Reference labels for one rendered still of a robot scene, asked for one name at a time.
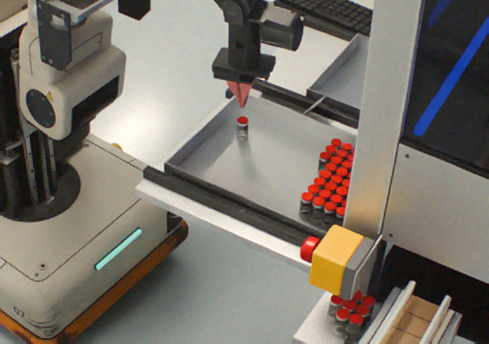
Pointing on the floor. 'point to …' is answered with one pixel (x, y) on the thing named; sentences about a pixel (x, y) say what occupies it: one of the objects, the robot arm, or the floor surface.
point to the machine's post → (383, 106)
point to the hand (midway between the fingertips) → (243, 101)
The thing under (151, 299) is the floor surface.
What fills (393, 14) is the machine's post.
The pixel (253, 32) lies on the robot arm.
